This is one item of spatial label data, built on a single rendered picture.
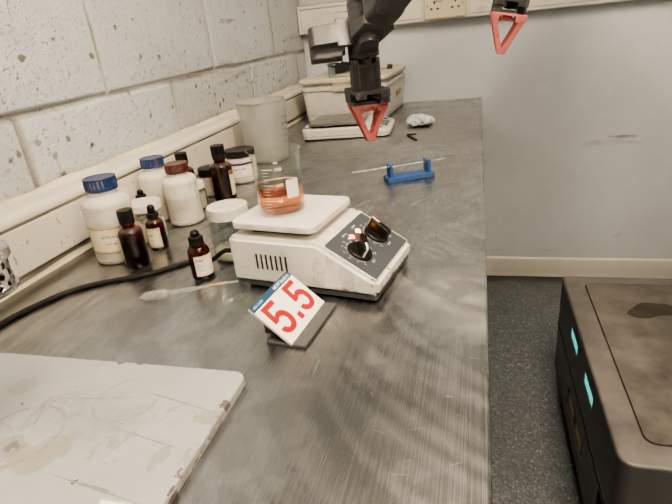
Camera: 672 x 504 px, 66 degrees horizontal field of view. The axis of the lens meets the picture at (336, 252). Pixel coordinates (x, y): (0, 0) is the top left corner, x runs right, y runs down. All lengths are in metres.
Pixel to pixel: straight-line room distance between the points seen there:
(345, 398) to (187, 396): 0.14
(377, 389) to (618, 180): 1.86
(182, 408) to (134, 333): 0.18
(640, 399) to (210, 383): 0.84
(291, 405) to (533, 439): 1.13
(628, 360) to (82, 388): 1.02
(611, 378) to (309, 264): 0.74
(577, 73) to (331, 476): 1.88
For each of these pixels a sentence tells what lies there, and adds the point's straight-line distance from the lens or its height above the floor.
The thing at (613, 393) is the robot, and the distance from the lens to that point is 1.15.
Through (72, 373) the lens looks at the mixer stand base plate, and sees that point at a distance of 0.59.
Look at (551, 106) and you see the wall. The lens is 2.14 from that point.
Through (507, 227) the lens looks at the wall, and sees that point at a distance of 2.25.
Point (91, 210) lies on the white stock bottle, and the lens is 0.83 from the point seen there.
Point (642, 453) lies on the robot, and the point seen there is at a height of 0.36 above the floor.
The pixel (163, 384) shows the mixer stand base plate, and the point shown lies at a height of 0.76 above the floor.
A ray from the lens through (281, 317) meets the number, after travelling 0.56.
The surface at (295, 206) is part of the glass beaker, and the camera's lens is 0.65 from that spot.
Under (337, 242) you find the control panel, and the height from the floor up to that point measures 0.81.
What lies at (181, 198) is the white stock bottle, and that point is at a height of 0.80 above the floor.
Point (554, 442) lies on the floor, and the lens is 1.55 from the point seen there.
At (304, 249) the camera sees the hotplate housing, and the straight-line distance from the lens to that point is 0.61.
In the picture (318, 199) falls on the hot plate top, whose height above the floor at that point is 0.84.
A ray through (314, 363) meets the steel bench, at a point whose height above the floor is 0.75.
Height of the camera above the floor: 1.05
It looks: 24 degrees down
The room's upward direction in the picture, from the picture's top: 6 degrees counter-clockwise
